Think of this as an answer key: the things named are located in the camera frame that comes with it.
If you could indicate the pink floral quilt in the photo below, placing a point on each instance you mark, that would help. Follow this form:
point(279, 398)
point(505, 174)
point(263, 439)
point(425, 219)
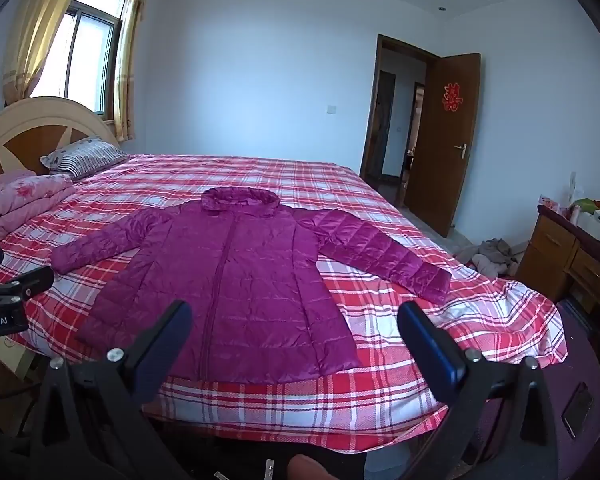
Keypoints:
point(20, 200)

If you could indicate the brown door frame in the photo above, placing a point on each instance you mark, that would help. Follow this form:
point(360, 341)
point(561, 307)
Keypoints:
point(370, 110)

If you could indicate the brown wooden door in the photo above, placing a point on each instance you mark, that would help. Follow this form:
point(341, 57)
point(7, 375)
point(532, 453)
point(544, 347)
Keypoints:
point(440, 160)

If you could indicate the red paper door decoration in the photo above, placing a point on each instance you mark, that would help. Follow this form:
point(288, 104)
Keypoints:
point(452, 96)

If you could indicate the red plaid bed sheet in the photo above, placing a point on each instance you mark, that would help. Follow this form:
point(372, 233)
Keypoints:
point(330, 200)

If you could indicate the wooden desk with drawers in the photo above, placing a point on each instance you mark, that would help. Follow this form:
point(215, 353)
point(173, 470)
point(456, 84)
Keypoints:
point(545, 255)

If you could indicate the pink box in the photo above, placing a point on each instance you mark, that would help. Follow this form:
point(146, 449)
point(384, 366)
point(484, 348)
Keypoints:
point(549, 203)

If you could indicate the white plastic bag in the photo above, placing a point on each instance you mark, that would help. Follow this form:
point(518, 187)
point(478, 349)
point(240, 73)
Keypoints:
point(592, 227)

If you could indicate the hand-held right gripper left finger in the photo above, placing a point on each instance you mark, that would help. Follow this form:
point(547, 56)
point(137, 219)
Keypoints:
point(177, 327)

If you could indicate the pile of clothes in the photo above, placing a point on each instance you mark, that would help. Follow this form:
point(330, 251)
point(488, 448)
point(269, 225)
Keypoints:
point(490, 257)

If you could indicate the person's right hand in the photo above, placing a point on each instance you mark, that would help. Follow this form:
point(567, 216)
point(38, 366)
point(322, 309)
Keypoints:
point(307, 469)

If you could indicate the dark purple chair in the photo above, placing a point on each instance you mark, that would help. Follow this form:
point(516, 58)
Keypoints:
point(585, 355)

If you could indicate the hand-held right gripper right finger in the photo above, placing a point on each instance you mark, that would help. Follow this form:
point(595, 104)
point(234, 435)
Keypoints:
point(430, 345)

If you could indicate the striped pillow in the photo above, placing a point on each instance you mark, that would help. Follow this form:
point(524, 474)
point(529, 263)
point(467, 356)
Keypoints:
point(85, 157)

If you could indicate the purple quilted down jacket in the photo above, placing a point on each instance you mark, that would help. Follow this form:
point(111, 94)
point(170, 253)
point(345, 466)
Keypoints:
point(230, 285)

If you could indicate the cream and brown wooden headboard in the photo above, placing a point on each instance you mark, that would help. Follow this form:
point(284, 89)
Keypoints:
point(30, 115)

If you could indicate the window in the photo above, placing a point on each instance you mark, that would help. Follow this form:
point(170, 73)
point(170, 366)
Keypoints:
point(87, 60)

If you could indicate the black smartphone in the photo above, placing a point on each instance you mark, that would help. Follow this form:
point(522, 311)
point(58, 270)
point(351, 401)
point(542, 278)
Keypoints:
point(577, 410)

